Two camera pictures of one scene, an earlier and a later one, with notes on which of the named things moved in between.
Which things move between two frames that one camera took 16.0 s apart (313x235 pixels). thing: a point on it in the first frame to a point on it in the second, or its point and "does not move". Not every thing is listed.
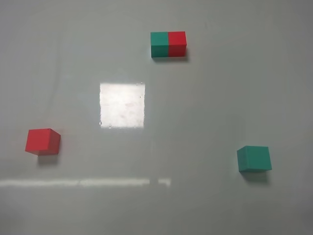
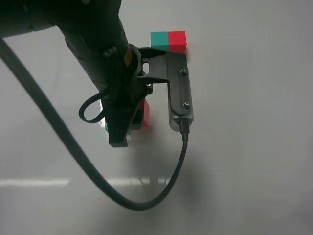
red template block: x=177 y=43 does not move
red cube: x=43 y=142 to x=145 y=120
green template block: x=159 y=44 does not move
